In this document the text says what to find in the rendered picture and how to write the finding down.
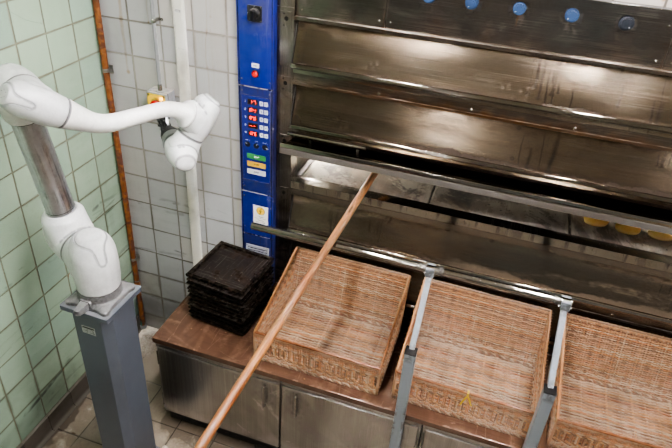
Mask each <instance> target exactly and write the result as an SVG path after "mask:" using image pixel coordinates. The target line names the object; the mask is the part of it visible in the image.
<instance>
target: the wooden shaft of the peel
mask: <svg viewBox="0 0 672 448"><path fill-rule="evenodd" d="M377 175H378V173H373V172H371V173H370V175H369V176H368V178H367V179H366V181H365V183H364V184H363V186H362V187H361V189H360V190H359V192H358V193H357V195H356V196H355V198H354V200H353V201H352V203H351V204H350V206H349V207H348V209H347V210H346V212H345V214H344V215H343V217H342V218H341V220H340V221H339V223H338V224H337V226H336V227H335V229H334V231H333V232H332V234H331V235H330V237H329V238H328V240H327V241H326V243H325V245H324V246H323V248H322V249H321V251H320V252H319V254H318V255H317V257H316V259H315V260H314V262H313V263H312V265H311V266H310V268H309V269H308V271H307V272H306V274H305V276H304V277H303V279H302V280H301V282H300V283H299V285H298V286H297V288H296V290H295V291H294V293H293V294H292V296H291V297H290V299H289V300H288V302H287V303H286V305H285V307H284V308H283V310H282V311H281V313H280V314H279V316H278V317H277V319H276V321H275V322H274V324H273V325H272V327H271V328H270V330H269V331H268V333H267V335H266V336H265V338H264V339H263V341H262V342H261V344H260V345H259V347H258V348H257V350H256V352H255V353H254V355H253V356H252V358H251V359H250V361H249V362H248V364H247V366H246V367H245V369H244V370H243V372H242V373H241V375H240V376H239V378H238V379H237V381H236V383H235V384H234V386H233V387H232V389H231V390H230V392H229V393H228V395H227V397H226V398H225V400H224V401H223V403H222V404H221V406H220V407H219V409H218V410H217V412H216V414H215V415H214V417H213V418H212V420H211V421H210V423H209V424H208V426H207V428H206V429H205V431H204V432H203V434H202V435H201V437H200V438H199V440H198V442H197V443H196V445H195V446H194V448H206V447H207V446H208V444H209V442H210V441H211V439H212V438H213V436H214V434H215V433H216V431H217V430H218V428H219V426H220V425H221V423H222V422H223V420H224V419H225V417H226V415H227V414H228V412H229V411H230V409H231V407H232V406H233V404H234V403H235V401H236V399H237V398H238V396H239V395H240V393H241V391H242V390H243V388H244V387H245V385H246V384H247V382H248V380H249V379H250V377H251V376H252V374H253V372H254V371H255V369H256V368H257V366H258V364H259V363H260V361H261V360H262V358H263V357H264V355H265V353H266V352H267V350H268V349H269V347H270V345H271V344H272V342H273V341H274V339H275V337H276V336H277V334H278V333H279V331H280V329H281V328H282V326H283V325H284V323H285V322H286V320H287V318H288V317H289V315H290V314H291V312H292V310H293V309H294V307H295V306H296V304H297V302H298V301H299V299H300V298H301V296H302V295H303V293H304V291H305V290H306V288H307V287H308V285H309V283H310V282H311V280H312V279H313V277H314V275H315V274H316V272H317V271H318V269H319V267H320V266H321V264H322V263H323V261H324V260H325V258H326V256H327V255H328V253H329V252H330V250H331V248H332V247H333V245H334V244H335V242H336V240H337V239H338V237H339V236H340V234H341V233H342V231H343V229H344V228H345V226H346V225H347V223H348V221H349V220H350V218H351V217H352V215H353V213H354V212H355V210H356V209H357V207H358V205H359V204H360V202H361V201H362V199H363V198H364V196H365V194H366V193H367V191H368V190H369V188H370V186H371V185H372V183H373V182H374V180H375V178H376V177H377Z"/></svg>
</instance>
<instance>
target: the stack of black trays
mask: <svg viewBox="0 0 672 448"><path fill-rule="evenodd" d="M273 261H274V258H273V257H270V256H267V255H264V254H260V253H257V252H254V251H251V250H248V249H245V248H242V247H239V246H236V245H233V244H230V243H227V242H224V241H220V242H219V243H218V244H217V245H216V246H215V247H214V248H213V249H212V250H211V251H210V252H209V253H207V254H206V255H205V256H204V257H203V258H202V259H201V260H200V261H199V262H198V263H197V264H196V265H195V266H194V267H193V268H191V269H190V270H189V271H188V272H187V273H186V276H187V277H188V278H187V279H186V280H188V281H187V282H186V283H187V284H190V285H189V286H188V287H187V289H189V290H188V292H190V293H189V294H188V296H190V297H191V298H190V299H189V303H188V304H189V305H190V306H189V308H191V309H190V310H189V312H191V313H190V314H189V315H190V316H193V318H196V319H198V320H201V321H204V322H206V323H209V324H212V325H214V326H217V327H219V328H222V329H225V330H227V331H230V332H233V333H235V334H238V335H240V336H243V335H244V334H245V333H246V332H247V330H248V329H249V328H250V327H251V325H252V324H253V323H254V322H255V321H256V319H257V318H258V317H259V316H260V314H261V313H262V312H263V311H264V310H265V308H264V307H266V306H267V304H268V303H267V302H269V300H270V297H271V296H272V292H273V291H274V290H271V288H272V287H273V286H271V285H272V284H273V282H272V281H273V279H274V278H273V276H274V274H272V272H273V271H274V270H272V269H273V268H274V267H272V266H271V265H272V264H273V263H274V262H273Z"/></svg>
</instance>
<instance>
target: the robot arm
mask: <svg viewBox="0 0 672 448"><path fill-rule="evenodd" d="M219 113H220V105H219V102H218V101H217V100H216V99H215V98H213V97H212V96H211V95H209V94H207V93H206V94H200V95H198V96H197V97H196V98H195V99H194V100H186V101H184V102H183V103H180V102H173V101H164V102H157V103H153V104H149V105H145V106H141V107H136V108H132V109H128V110H124V111H120V112H116V113H110V114H98V113H94V112H92V111H90V110H88V109H86V108H84V107H82V106H81V105H79V104H77V103H75V102H74V101H72V100H71V99H69V98H66V97H64V96H62V95H60V94H58V93H56V92H54V91H53V90H52V89H51V88H49V87H48V86H46V85H45V84H44V83H43V82H41V81H40V80H39V78H38V77H37V76H36V75H35V74H33V73H32V72H31V71H29V70H28V69H26V68H25V67H23V66H21V65H18V64H14V63H6V64H2V65H0V115H1V117H2V118H3V120H4V121H5V122H6V123H8V124H9V125H11V127H12V130H13V132H14V135H15V137H16V140H17V142H18V145H19V147H20V150H21V152H22V154H23V157H24V159H25V162H26V164H27V167H28V169H29V172H30V174H31V177H32V179H33V182H34V184H35V187H36V189H37V192H38V194H39V197H40V199H41V202H42V204H43V207H44V209H45V211H44V212H43V214H42V216H41V223H42V226H43V235H44V238H45V240H46V242H47V244H48V245H49V247H50V248H51V249H52V250H53V252H54V253H55V254H56V255H57V256H58V257H59V258H60V259H61V260H62V261H63V262H64V263H65V265H66V266H67V268H68V270H69V272H70V274H71V276H72V277H73V279H74V282H75V285H76V288H77V291H76V292H75V293H74V294H73V295H71V296H69V297H68V298H66V300H65V303H66V305H68V306H76V308H75V309H74V311H73V313H74V314H75V316H81V315H82V314H84V313H85V312H87V311H91V312H94V313H97V314H99V315H100V316H102V317H106V316H108V315H109V314H110V313H111V311H112V310H113V309H114V308H115V307H116V306H117V305H118V304H119V303H120V302H121V301H122V300H123V299H124V298H125V297H126V296H127V295H128V294H129V293H130V292H132V291H134V290H135V284H133V283H127V282H123V281H121V271H120V263H119V257H118V253H117V249H116V245H115V243H114V241H113V239H112V238H111V237H110V235H109V234H108V233H106V232H105V231H104V230H102V229H100V228H95V227H94V225H93V224H92V222H91V220H90V218H89V216H88V214H87V212H86V210H85V208H84V206H83V205H82V204H80V203H78V202H76V201H74V200H73V198H72V195H71V192H70V189H69V187H68V184H67V181H66V178H65V175H64V173H63V170H62V167H61V164H60V162H59V159H58V156H57V153H56V151H55V148H54V145H53V142H52V140H51V137H50V134H49V131H48V129H47V126H48V127H53V128H58V129H67V130H75V131H82V132H89V133H110V132H115V131H119V130H123V129H126V128H130V127H133V126H136V125H139V124H143V123H146V122H149V121H152V120H157V122H158V127H160V128H161V129H160V131H161V140H162V145H163V147H164V151H165V155H166V157H167V159H168V161H169V162H170V163H171V164H172V166H173V167H175V168H176V169H179V170H181V171H189V170H191V169H193V168H194V167H195V165H196V163H197V158H198V152H199V149H200V146H201V144H202V142H203V141H204V139H205V138H206V137H207V136H208V135H209V133H210V132H211V130H212V128H213V127H214V125H215V123H216V121H217V119H218V116H219ZM170 117H172V118H175V119H176V122H177V124H178V126H179V128H178V129H177V128H175V127H173V126H171V123H169V120H170Z"/></svg>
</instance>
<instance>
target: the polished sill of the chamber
mask: <svg viewBox="0 0 672 448"><path fill-rule="evenodd" d="M291 188H292V189H297V190H301V191H306V192H310V193H315V194H319V195H324V196H328V197H333V198H337V199H342V200H346V201H351V202H352V201H353V200H354V198H355V196H356V195H357V193H358V192H359V190H360V189H359V188H354V187H349V186H345V185H340V184H336V183H331V182H326V181H322V180H317V179H313V178H308V177H303V176H299V175H295V176H294V177H293V179H292V180H291ZM360 204H364V205H368V206H373V207H377V208H382V209H386V210H391V211H395V212H400V213H404V214H409V215H413V216H418V217H422V218H427V219H431V220H436V221H440V222H445V223H449V224H454V225H458V226H463V227H467V228H472V229H476V230H481V231H485V232H489V233H494V234H498V235H503V236H507V237H512V238H516V239H521V240H525V241H530V242H534V243H539V244H543V245H548V246H552V247H557V248H561V249H566V250H570V251H575V252H579V253H584V254H588V255H593V256H597V257H602V258H606V259H611V260H615V261H619V262H624V263H628V264H633V265H637V266H642V267H646V268H651V269H655V270H660V271H664V272H669V273H672V256H667V255H663V254H658V253H654V252H649V251H644V250H640V249H635V248H631V247H626V246H621V245H617V244H612V243H608V242H603V241H598V240H594V239H589V238H585V237H580V236H575V235H571V234H566V233H561V232H557V231H552V230H548V229H543V228H538V227H534V226H529V225H525V224H520V223H515V222H511V221H506V220H502V219H497V218H492V217H488V216H483V215H479V214H474V213H469V212H465V211H460V210H455V209H451V208H446V207H442V206H437V205H432V204H428V203H423V202H419V201H414V200H409V199H405V198H400V197H396V196H391V195H386V194H382V193H377V192H373V191H367V193H366V194H365V196H364V198H363V199H362V201H361V202H360Z"/></svg>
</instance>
